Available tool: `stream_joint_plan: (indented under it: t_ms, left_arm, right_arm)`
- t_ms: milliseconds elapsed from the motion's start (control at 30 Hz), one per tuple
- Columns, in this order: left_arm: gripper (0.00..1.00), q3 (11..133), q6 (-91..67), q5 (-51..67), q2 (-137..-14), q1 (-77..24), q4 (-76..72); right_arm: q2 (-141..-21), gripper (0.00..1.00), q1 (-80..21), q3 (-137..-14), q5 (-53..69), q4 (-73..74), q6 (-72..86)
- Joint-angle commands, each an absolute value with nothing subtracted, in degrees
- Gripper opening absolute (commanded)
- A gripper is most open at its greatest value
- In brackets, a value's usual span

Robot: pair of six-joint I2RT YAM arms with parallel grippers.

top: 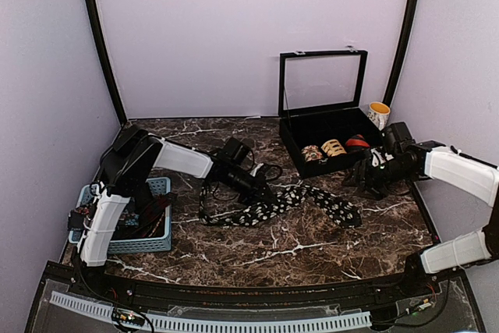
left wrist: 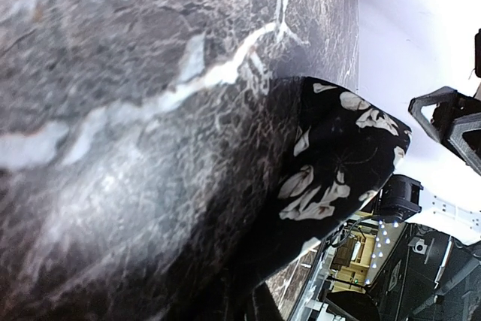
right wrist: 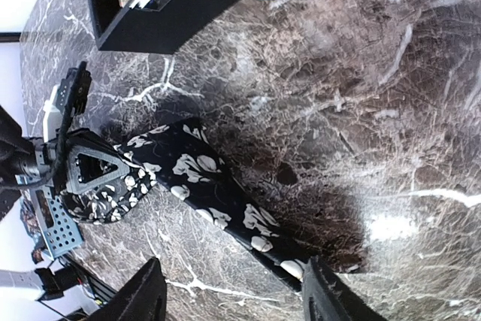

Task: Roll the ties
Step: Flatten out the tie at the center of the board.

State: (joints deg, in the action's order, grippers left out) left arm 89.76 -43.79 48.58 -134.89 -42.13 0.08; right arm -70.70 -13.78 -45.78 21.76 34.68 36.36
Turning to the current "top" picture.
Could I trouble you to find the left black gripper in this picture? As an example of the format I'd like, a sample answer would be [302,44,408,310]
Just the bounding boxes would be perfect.
[225,165,277,205]

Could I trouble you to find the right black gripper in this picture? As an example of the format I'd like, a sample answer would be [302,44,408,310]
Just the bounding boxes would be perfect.
[342,158,415,201]

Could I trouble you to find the black white patterned tie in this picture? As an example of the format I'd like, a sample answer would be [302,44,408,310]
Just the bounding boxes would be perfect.
[198,185,362,228]

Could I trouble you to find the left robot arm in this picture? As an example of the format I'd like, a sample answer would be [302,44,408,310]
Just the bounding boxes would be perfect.
[77,125,278,267]

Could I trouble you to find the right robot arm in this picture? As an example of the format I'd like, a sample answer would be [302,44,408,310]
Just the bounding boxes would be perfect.
[343,141,498,297]

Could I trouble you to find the red black rolled tie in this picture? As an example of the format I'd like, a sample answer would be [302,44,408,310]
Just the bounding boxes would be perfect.
[345,134,370,150]

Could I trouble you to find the tan striped rolled tie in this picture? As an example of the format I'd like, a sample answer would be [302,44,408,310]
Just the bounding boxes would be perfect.
[321,139,347,158]

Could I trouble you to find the brown floral rolled tie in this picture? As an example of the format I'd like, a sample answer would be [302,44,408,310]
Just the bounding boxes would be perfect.
[301,144,323,162]

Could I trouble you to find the white yellow mug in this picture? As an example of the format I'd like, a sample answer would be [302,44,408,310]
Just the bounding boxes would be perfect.
[367,101,391,130]

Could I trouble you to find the black glass-lid tie box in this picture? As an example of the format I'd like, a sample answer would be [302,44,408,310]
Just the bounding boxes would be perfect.
[278,49,382,179]

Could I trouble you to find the light blue plastic basket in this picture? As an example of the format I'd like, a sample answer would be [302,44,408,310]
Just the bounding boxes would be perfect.
[68,177,172,255]

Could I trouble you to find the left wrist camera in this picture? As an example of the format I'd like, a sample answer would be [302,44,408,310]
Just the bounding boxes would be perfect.
[221,137,250,165]

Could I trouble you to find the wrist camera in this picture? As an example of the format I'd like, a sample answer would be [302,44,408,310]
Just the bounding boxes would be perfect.
[381,122,415,154]
[221,137,250,165]

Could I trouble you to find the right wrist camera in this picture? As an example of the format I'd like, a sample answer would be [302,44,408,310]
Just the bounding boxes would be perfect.
[381,122,415,154]

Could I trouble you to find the black front rail base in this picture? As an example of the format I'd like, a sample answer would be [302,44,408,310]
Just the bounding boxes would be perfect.
[38,260,469,310]

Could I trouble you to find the white slotted cable duct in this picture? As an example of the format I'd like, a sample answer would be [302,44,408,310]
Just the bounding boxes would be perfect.
[49,291,372,332]

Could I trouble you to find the right black frame post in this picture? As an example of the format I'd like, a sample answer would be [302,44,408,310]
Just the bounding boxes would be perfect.
[382,0,418,106]

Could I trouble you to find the black frame post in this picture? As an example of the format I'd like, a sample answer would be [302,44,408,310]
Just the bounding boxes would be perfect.
[84,0,128,126]
[382,0,418,106]

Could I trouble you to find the left black frame post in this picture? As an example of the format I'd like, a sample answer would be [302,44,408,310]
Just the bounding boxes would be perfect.
[84,0,128,126]

